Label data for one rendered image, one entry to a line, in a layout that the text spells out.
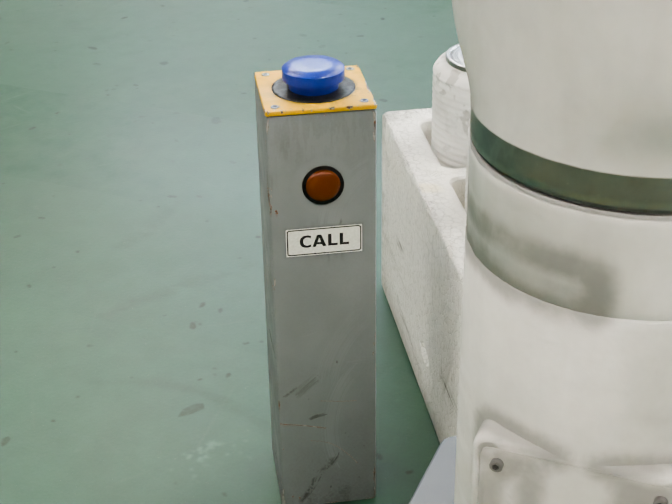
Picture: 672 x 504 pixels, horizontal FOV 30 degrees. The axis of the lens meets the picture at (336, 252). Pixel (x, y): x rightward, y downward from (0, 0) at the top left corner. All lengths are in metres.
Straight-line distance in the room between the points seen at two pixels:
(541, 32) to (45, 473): 0.75
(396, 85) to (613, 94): 1.37
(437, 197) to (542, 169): 0.65
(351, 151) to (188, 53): 1.02
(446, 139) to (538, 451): 0.69
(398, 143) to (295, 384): 0.27
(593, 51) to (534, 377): 0.10
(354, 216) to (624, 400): 0.49
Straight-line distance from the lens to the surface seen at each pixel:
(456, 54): 1.04
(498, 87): 0.32
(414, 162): 1.02
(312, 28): 1.88
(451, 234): 0.91
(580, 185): 0.31
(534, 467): 0.36
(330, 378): 0.87
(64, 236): 1.32
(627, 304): 0.32
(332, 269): 0.83
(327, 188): 0.79
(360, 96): 0.79
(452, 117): 1.02
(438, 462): 0.50
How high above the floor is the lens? 0.61
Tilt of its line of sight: 29 degrees down
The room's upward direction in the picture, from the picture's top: 1 degrees counter-clockwise
